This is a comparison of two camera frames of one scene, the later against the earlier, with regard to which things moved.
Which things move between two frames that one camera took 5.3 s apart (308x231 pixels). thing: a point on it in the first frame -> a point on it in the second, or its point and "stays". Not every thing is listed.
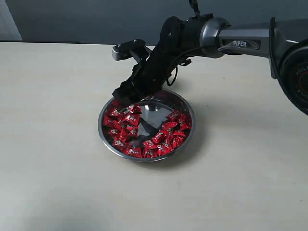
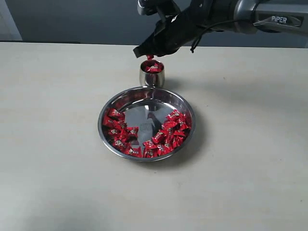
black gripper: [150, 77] -> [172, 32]
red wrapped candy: [149, 145] stays
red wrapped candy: [184, 124] stays
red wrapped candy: [134, 151] stays
